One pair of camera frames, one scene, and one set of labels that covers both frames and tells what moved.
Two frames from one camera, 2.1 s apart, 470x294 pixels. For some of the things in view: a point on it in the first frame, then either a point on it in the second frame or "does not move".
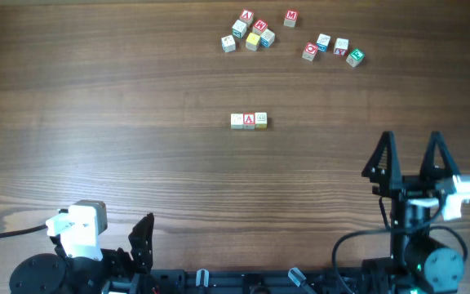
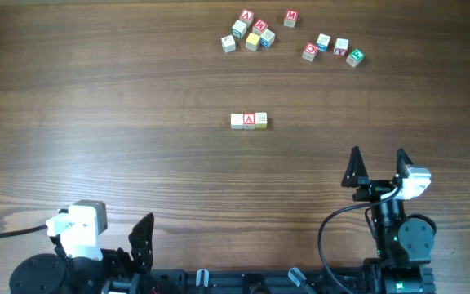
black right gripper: [412, 184] to [377, 187]
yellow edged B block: [261, 121] does not move
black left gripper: [140, 251] does not move
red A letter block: [249, 121] does not move
